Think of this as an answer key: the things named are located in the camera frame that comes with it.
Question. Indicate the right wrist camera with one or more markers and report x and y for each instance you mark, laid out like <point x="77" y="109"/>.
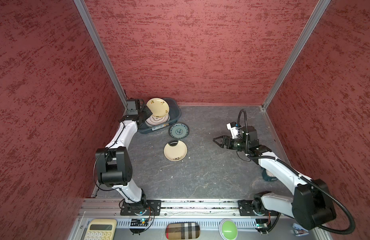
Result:
<point x="234" y="128"/>

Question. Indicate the left circuit board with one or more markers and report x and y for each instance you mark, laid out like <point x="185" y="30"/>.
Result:
<point x="139" y="223"/>

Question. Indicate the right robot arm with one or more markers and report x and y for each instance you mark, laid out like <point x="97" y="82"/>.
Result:
<point x="309" y="206"/>

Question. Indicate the green round button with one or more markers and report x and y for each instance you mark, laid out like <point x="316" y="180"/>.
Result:
<point x="228" y="230"/>

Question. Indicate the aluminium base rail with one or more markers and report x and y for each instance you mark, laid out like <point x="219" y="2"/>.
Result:
<point x="208" y="213"/>

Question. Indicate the right circuit board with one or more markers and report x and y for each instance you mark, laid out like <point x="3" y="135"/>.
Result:
<point x="263" y="224"/>

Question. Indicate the small teal patterned plate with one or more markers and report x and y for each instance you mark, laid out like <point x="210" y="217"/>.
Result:
<point x="179" y="131"/>

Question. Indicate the right aluminium corner post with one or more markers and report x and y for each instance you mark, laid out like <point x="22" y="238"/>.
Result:
<point x="311" y="24"/>

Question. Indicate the left aluminium corner post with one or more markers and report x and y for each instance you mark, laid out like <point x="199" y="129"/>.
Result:
<point x="90" y="26"/>

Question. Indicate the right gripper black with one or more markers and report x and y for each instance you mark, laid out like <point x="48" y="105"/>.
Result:
<point x="223" y="141"/>

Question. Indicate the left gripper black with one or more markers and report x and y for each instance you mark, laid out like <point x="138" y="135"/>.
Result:
<point x="149" y="113"/>

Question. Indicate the white plate flower outline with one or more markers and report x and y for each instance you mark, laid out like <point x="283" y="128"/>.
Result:
<point x="155" y="121"/>

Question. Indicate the cream calculator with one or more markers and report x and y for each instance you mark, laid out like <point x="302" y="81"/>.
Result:
<point x="101" y="229"/>

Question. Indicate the blue translucent plastic bin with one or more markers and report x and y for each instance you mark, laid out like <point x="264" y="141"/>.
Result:
<point x="172" y="118"/>

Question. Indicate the cream plate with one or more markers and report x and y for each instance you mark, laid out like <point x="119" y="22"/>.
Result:
<point x="175" y="150"/>
<point x="159" y="107"/>

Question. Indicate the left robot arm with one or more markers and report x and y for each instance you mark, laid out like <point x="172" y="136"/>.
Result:
<point x="113" y="169"/>

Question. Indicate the aluminium corner post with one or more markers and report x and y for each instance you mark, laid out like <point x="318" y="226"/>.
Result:
<point x="90" y="26"/>
<point x="311" y="24"/>

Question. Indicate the circuit board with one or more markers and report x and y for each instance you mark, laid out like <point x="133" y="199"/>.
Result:
<point x="139" y="223"/>
<point x="263" y="224"/>

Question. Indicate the white blue stapler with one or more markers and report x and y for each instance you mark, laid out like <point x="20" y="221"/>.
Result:
<point x="299" y="231"/>

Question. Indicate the plaid pouch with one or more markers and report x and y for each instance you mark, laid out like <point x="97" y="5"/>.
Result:
<point x="182" y="231"/>

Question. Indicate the teal alarm clock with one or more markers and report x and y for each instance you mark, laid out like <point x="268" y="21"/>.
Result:
<point x="267" y="176"/>

